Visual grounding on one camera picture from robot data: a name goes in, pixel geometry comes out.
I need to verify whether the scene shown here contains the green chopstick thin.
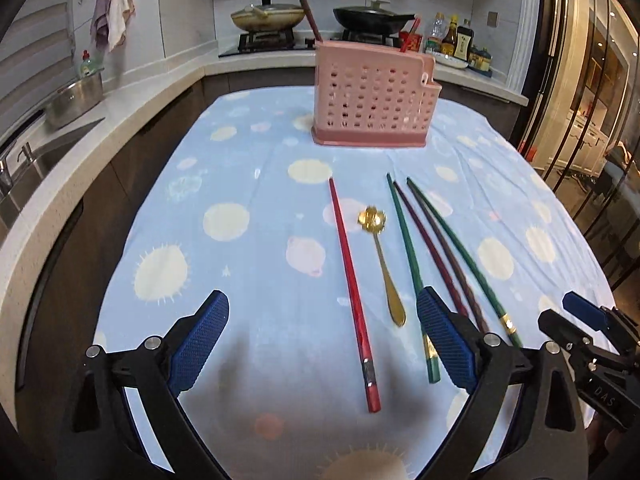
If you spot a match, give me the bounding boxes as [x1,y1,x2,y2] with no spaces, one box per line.
[406,178,523,348]

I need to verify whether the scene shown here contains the bright red chopstick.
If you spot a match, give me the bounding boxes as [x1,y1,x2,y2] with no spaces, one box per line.
[329,178,381,413]

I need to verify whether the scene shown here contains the dark brown purple chopstick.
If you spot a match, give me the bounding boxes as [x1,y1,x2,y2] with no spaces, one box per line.
[409,184,489,334]

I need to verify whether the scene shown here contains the gold flower spoon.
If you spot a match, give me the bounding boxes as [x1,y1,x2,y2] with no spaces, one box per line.
[358,206,407,327]

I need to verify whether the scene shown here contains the dark red chopstick silver band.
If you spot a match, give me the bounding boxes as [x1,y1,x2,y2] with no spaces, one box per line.
[299,0,323,44]

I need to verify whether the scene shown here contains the red chopstick thin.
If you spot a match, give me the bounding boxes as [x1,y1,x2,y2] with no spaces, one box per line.
[400,15,422,52]

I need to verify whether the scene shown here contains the chrome kitchen faucet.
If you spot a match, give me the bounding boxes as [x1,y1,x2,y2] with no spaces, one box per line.
[0,142,35,198]

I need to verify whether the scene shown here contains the green chopstick gold band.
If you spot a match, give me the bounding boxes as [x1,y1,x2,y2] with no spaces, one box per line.
[385,174,440,384]

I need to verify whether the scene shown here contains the light blue patterned tablecloth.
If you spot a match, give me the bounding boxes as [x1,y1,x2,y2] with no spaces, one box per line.
[96,87,614,479]

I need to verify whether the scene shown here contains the pink perforated utensil holder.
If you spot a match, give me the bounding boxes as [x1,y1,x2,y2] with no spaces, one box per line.
[311,40,442,148]

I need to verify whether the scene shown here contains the steel pot on counter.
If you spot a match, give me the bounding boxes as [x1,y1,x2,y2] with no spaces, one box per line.
[44,72,103,129]

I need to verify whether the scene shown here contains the white plate on counter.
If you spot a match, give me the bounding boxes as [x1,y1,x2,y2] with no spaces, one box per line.
[431,52,469,70]

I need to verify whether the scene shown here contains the green dish soap bottle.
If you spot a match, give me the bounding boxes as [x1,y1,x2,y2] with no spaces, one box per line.
[79,50,102,78]

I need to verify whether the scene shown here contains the clear oil bottle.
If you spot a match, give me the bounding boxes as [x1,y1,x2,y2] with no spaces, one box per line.
[424,12,448,52]

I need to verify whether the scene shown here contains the dark soy sauce bottle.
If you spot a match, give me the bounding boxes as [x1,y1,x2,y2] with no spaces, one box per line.
[454,18,474,62]

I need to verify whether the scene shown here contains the black gas stove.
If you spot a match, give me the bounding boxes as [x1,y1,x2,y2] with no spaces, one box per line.
[219,29,401,58]

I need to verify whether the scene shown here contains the hanging purple cloth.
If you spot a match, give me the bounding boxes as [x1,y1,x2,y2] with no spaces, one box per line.
[90,0,110,51]

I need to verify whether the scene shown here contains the beige frying pan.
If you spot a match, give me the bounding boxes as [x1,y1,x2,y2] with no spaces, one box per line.
[231,0,305,32]

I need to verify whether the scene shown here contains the black wok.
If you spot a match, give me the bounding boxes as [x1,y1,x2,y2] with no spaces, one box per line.
[333,0,416,37]

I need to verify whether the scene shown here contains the hanging white towel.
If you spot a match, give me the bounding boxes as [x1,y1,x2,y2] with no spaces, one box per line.
[107,0,136,52]

